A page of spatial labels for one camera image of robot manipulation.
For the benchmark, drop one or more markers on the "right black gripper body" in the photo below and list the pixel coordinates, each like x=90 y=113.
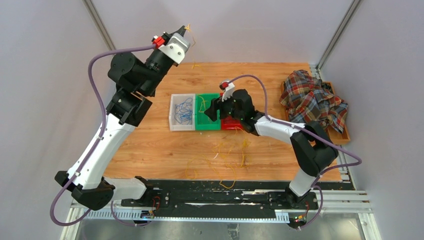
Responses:
x=227 y=108

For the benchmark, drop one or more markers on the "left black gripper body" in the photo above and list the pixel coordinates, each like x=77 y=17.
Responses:
x=155 y=62

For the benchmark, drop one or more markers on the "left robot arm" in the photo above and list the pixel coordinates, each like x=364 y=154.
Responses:
x=136 y=72

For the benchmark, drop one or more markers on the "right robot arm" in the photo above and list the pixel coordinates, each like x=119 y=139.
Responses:
x=310 y=143

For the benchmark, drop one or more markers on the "green plastic bin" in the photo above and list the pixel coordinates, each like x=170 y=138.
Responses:
x=201 y=121

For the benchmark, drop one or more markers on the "red plastic bin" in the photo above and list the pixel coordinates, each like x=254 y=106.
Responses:
x=230 y=123

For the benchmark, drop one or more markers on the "white plastic bin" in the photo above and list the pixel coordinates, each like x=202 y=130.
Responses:
x=181 y=112

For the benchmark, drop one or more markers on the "plaid cloth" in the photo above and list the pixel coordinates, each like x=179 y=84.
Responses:
x=307 y=98

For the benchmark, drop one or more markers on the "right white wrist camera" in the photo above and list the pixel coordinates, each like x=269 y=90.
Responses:
x=227 y=88

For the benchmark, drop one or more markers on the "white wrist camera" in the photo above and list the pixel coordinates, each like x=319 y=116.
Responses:
x=227 y=88
x=176 y=48

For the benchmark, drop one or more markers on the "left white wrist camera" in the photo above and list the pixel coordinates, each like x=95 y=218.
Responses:
x=176 y=48

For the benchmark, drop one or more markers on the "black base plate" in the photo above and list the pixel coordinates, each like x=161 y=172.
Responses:
x=210 y=191

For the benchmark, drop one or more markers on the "aluminium frame rail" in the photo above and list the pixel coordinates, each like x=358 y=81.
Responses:
x=266 y=207

